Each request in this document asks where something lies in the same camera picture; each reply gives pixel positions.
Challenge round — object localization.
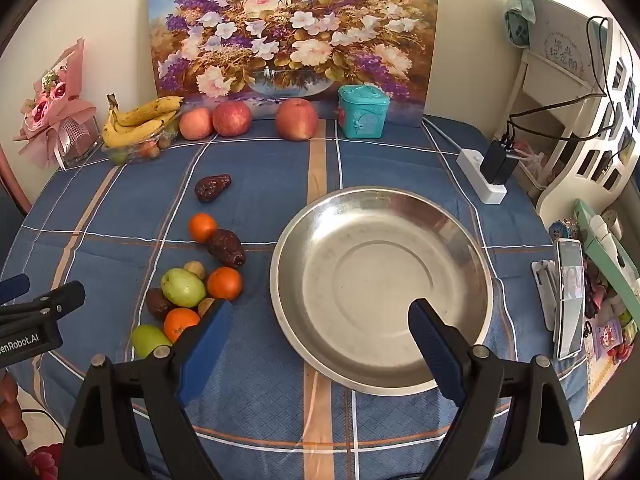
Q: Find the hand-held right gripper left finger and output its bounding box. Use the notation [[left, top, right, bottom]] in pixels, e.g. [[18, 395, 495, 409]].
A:
[[59, 299, 235, 480]]

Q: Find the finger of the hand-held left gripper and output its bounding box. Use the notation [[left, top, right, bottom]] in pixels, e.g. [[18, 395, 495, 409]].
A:
[[0, 280, 86, 318], [0, 274, 31, 303]]

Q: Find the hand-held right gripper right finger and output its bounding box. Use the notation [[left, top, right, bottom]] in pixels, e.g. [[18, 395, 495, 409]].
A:
[[407, 298, 585, 480]]

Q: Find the small orange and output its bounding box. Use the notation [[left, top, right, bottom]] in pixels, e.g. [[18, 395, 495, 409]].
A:
[[188, 213, 219, 243], [206, 266, 244, 301], [163, 307, 201, 344]]

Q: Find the green apple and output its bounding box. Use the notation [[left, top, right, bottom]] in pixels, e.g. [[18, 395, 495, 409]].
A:
[[160, 268, 207, 309]]

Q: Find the dried red date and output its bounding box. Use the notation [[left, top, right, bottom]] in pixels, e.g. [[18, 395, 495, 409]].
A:
[[207, 229, 247, 269], [194, 173, 233, 204], [145, 287, 176, 321]]

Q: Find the stainless steel plate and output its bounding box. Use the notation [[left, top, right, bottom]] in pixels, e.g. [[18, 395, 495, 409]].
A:
[[270, 186, 495, 395]]

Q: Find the person's left hand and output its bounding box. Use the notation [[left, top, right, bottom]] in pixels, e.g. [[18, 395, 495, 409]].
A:
[[0, 367, 28, 443]]

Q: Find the blue plaid tablecloth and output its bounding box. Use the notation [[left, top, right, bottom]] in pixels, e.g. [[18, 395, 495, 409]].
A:
[[0, 115, 591, 480]]

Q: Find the white phone stand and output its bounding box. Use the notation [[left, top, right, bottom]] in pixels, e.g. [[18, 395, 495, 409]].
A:
[[531, 259, 558, 332]]

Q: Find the smartphone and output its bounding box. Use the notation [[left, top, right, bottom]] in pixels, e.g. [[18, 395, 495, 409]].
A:
[[554, 239, 585, 360]]

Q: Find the clear acrylic box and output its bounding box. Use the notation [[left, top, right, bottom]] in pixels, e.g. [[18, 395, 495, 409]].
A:
[[60, 115, 99, 164]]

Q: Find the clear plastic fruit tray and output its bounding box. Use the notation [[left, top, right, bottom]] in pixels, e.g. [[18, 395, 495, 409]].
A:
[[102, 127, 181, 166]]

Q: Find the pink sticker booklet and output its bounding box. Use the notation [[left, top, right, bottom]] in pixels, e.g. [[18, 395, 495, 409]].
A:
[[595, 317, 627, 362]]

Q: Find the white power strip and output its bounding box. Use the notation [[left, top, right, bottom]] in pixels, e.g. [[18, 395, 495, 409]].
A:
[[456, 148, 508, 205]]

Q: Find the pink wrapped bouquet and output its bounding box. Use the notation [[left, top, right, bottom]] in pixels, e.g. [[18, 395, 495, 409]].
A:
[[12, 37, 98, 171]]

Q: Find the green cardboard box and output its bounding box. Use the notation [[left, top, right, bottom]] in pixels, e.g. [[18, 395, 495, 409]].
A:
[[572, 199, 640, 331]]

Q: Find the black charger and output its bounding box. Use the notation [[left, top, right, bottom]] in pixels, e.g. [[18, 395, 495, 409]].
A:
[[482, 135, 522, 187]]

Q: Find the bunch of yellow bananas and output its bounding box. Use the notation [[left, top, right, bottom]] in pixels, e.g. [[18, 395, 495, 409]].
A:
[[102, 93, 185, 149]]

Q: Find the red apple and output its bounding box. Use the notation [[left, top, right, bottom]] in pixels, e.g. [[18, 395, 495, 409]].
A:
[[212, 100, 253, 138], [275, 98, 319, 141], [179, 107, 215, 141]]

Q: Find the white shelf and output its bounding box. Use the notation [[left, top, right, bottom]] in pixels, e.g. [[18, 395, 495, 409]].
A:
[[500, 0, 640, 221]]

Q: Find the teal plastic box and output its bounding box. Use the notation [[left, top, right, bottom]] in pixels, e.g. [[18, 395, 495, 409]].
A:
[[337, 84, 391, 140]]

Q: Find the flower painting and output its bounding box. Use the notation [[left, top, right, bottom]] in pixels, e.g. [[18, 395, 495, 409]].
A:
[[147, 0, 441, 128]]

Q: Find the white sign board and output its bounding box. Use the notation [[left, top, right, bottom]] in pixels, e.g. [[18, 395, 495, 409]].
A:
[[527, 0, 608, 81]]

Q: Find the white power cable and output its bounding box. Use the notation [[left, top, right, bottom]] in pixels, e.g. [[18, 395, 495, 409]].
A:
[[422, 117, 466, 154]]

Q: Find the black cable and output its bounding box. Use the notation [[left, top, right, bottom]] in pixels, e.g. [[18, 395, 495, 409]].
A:
[[506, 16, 622, 143]]

